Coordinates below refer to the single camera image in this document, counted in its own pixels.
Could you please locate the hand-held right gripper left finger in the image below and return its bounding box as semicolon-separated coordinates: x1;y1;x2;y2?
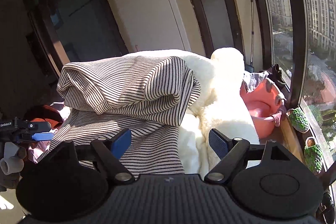
56;128;136;185

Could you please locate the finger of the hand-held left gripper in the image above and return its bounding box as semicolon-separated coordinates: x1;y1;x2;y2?
15;119;52;133
19;132;55;143

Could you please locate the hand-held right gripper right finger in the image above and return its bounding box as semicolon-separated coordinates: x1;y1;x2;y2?
204;129;292;184

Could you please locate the black white striped garment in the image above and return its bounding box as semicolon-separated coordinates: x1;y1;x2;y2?
37;55;202;175

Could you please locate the metal clothes pole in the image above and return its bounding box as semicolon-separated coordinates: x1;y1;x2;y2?
247;0;256;67

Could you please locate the red orange cloth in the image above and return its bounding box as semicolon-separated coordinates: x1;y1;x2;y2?
23;104;72;135

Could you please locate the pale pink cloth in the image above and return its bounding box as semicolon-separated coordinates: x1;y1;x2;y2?
26;139;51;165

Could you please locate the grey pipe fitting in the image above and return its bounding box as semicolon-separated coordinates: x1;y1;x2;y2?
0;142;25;176

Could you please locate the white fluffy blanket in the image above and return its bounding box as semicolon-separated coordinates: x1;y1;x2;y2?
123;47;261;175

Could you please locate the pink plastic basin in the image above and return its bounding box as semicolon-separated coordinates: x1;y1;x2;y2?
239;80;287;139

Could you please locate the small mauve cloth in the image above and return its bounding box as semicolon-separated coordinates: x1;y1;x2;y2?
271;105;287;127

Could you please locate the grey patterned cloth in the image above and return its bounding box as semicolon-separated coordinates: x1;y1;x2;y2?
243;70;274;94

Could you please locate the green fuzzy slipper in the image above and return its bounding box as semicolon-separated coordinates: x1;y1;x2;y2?
304;137;324;175
287;108;310;133

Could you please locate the dark glass sliding door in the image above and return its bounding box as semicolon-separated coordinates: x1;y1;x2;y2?
28;0;129;76

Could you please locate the dark framed frosted window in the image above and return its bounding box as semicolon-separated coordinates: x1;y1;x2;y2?
187;0;245;59

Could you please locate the black shiny shoe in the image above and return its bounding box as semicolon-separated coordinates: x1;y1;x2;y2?
316;189;336;224

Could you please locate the white tall cabinet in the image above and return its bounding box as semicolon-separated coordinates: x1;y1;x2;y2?
98;0;193;57

